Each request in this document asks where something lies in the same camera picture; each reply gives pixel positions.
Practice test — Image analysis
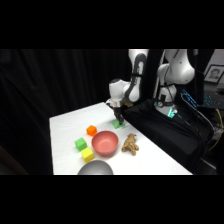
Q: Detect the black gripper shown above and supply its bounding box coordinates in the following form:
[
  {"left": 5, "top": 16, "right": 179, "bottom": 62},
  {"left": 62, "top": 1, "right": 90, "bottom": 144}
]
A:
[{"left": 111, "top": 99, "right": 125, "bottom": 124}]

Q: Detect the green triangle block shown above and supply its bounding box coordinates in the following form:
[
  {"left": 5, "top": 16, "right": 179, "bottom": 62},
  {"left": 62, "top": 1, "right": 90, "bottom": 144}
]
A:
[{"left": 111, "top": 119, "right": 126, "bottom": 130}]

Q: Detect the pink bowl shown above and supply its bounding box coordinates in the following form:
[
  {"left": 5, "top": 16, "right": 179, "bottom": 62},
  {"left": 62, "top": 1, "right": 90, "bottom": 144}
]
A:
[{"left": 91, "top": 130, "right": 120, "bottom": 158}]

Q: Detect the grey bowl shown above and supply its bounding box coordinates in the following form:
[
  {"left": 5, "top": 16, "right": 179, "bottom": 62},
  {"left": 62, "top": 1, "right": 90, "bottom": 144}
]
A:
[{"left": 77, "top": 159, "right": 115, "bottom": 176}]

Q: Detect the tiger plush toy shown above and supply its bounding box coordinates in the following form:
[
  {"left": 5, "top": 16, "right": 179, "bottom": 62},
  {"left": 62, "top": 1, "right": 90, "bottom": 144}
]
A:
[{"left": 121, "top": 133, "right": 140, "bottom": 156}]

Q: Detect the orange cube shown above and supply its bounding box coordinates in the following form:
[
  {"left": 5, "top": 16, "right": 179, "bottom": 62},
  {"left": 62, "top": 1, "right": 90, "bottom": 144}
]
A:
[{"left": 86, "top": 124, "right": 98, "bottom": 137}]

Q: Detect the green cube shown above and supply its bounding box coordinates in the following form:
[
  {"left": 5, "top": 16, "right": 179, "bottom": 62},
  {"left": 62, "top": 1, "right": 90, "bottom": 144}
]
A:
[{"left": 74, "top": 137, "right": 88, "bottom": 151}]

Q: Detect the yellow cube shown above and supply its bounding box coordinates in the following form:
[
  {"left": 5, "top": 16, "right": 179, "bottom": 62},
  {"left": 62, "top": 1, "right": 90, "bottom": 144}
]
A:
[{"left": 80, "top": 147, "right": 95, "bottom": 164}]

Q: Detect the black cloth-covered robot stand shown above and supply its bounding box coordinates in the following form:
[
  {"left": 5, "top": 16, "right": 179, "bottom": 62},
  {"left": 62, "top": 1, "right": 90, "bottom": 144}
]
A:
[{"left": 122, "top": 97, "right": 216, "bottom": 176}]

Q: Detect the blue-lit device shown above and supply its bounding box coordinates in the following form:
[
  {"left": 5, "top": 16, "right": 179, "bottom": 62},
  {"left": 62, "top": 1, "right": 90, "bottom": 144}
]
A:
[{"left": 180, "top": 88, "right": 200, "bottom": 110}]

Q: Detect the black curtain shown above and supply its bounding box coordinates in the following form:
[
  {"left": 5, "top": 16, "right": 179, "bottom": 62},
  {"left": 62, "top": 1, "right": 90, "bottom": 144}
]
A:
[{"left": 0, "top": 49, "right": 134, "bottom": 176}]

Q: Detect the backlit keyboard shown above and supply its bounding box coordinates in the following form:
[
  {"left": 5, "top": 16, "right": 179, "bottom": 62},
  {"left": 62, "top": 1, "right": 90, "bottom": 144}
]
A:
[{"left": 202, "top": 92, "right": 224, "bottom": 110}]

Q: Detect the framed portrait picture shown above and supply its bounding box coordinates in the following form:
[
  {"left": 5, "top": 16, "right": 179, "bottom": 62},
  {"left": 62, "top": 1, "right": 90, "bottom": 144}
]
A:
[{"left": 203, "top": 64, "right": 224, "bottom": 84}]

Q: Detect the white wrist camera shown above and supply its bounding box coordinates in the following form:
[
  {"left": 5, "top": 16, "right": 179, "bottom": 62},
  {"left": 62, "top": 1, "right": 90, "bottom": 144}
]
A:
[{"left": 105, "top": 97, "right": 115, "bottom": 108}]

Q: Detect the yellow cable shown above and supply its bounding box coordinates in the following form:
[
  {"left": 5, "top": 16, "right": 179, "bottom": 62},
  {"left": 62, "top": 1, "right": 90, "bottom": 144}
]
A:
[{"left": 207, "top": 108, "right": 224, "bottom": 152}]

